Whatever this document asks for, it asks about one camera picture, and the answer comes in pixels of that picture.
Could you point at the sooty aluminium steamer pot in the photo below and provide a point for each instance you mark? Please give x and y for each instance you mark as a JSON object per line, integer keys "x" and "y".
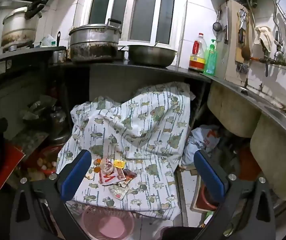
{"x": 92, "y": 45}

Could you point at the red bowl of potatoes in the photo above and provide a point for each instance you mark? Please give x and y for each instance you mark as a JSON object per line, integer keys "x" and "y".
{"x": 45, "y": 152}

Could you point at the white and blue plastic bag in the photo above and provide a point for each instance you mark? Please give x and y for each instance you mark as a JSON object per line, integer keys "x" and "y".
{"x": 198, "y": 140}

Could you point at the dark metal basin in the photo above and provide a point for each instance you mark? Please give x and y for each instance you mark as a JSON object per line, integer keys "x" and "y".
{"x": 150, "y": 55}

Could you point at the hanging kitchen scissors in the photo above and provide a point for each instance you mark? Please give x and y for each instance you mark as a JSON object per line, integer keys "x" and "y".
{"x": 241, "y": 21}

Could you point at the cooking oil bottle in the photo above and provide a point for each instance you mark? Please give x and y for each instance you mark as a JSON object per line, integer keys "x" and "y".
{"x": 197, "y": 60}

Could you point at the dark gas cylinder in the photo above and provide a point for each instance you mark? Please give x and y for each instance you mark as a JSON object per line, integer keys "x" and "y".
{"x": 57, "y": 125}

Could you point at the steel double sink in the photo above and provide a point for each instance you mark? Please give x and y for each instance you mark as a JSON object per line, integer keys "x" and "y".
{"x": 233, "y": 110}

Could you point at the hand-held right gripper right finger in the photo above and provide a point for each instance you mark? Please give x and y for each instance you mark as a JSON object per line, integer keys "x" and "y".
{"x": 209, "y": 175}

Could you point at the animal printed cloth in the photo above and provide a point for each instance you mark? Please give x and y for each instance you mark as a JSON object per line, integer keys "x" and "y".
{"x": 138, "y": 120}

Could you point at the red plastic bag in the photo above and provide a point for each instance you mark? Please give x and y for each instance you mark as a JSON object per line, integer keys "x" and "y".
{"x": 10, "y": 165}

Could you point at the crumpled grey plastic bag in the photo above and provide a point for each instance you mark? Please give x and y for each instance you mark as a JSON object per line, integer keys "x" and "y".
{"x": 37, "y": 107}

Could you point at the red plastic bucket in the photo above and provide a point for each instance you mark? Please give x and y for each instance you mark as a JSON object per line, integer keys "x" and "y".
{"x": 205, "y": 197}

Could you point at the small metal strainer ladle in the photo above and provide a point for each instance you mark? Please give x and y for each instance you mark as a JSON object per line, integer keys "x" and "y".
{"x": 217, "y": 26}

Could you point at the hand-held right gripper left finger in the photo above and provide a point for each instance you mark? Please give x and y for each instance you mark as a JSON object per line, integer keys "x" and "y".
{"x": 76, "y": 172}

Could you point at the pink plastic basket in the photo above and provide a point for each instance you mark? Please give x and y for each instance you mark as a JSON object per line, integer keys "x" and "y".
{"x": 95, "y": 220}

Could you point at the beige rag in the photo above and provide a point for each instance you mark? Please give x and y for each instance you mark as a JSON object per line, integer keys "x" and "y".
{"x": 264, "y": 36}

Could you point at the hanging metal knife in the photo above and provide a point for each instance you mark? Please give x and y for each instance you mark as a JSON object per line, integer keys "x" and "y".
{"x": 226, "y": 30}

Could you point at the black gas stove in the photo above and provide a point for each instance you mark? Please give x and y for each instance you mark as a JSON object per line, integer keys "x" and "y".
{"x": 20, "y": 55}

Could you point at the metal wall tap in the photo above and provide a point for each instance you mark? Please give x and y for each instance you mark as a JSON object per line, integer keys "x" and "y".
{"x": 278, "y": 55}

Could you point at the white framed window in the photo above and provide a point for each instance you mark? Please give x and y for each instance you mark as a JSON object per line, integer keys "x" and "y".
{"x": 143, "y": 10}

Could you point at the wooden cutting board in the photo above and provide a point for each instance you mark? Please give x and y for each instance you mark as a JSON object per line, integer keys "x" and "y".
{"x": 231, "y": 42}

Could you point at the red plastic basin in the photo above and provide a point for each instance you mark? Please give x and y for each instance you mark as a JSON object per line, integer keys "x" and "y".
{"x": 250, "y": 162}

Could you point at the green dish soap bottle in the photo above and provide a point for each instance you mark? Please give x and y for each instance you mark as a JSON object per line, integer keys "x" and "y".
{"x": 211, "y": 62}

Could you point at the yellow sauce packet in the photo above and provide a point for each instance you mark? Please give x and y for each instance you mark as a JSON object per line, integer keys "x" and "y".
{"x": 119, "y": 164}

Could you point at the pink and white wrapper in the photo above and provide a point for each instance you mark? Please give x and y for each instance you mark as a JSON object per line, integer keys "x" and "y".
{"x": 121, "y": 175}

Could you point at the large aluminium pot with lid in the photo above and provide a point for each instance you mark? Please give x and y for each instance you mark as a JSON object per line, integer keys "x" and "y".
{"x": 17, "y": 30}

